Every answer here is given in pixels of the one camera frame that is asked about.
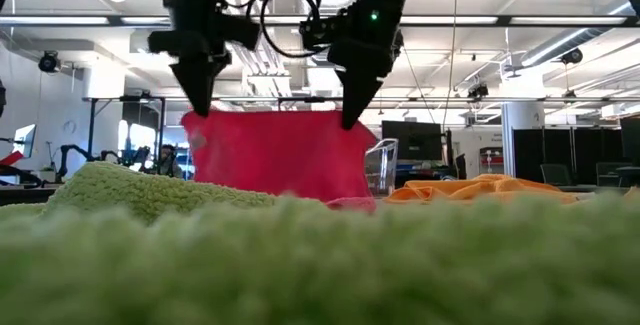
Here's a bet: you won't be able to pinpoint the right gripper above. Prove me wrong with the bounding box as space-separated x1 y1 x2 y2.
327 0 405 132

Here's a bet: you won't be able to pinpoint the green microfiber towel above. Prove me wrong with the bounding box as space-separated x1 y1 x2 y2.
42 160 279 226

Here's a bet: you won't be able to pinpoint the pink microfiber towel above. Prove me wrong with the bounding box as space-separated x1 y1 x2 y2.
180 109 379 214

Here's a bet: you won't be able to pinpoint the person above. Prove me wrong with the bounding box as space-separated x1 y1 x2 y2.
157 143 185 179

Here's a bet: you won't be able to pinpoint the black camera cable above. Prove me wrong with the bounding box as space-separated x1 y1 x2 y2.
258 0 326 60

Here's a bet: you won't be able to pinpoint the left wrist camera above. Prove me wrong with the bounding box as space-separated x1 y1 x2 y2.
214 12 262 50

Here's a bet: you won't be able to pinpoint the red strap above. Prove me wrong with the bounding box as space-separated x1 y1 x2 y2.
0 150 25 167

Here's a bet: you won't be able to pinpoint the yellow microfiber towel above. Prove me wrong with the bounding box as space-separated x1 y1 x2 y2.
0 192 640 325

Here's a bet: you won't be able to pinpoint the black computer monitor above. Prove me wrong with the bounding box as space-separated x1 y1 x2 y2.
381 120 444 162

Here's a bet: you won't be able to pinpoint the orange microfiber towel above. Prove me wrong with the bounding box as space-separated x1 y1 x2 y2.
383 173 640 205

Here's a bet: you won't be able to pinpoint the small tilted monitor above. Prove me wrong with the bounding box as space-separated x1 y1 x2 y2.
12 123 38 160

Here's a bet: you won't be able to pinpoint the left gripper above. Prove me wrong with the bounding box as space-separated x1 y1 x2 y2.
147 14 232 119

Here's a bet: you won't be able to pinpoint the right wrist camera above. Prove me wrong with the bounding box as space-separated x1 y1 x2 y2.
298 12 349 50

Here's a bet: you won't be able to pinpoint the white pillar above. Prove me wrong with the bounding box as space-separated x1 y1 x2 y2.
501 73 546 177

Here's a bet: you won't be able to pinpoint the black partition panels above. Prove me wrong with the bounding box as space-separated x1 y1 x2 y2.
513 127 624 186

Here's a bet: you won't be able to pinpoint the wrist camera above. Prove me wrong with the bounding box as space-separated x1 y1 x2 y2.
214 12 262 50
298 12 349 50

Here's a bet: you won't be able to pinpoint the black hanging ceiling device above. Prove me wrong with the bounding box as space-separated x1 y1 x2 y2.
560 47 584 66
38 50 61 74

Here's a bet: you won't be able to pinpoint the clear plastic bin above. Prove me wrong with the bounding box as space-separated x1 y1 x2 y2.
363 137 400 197

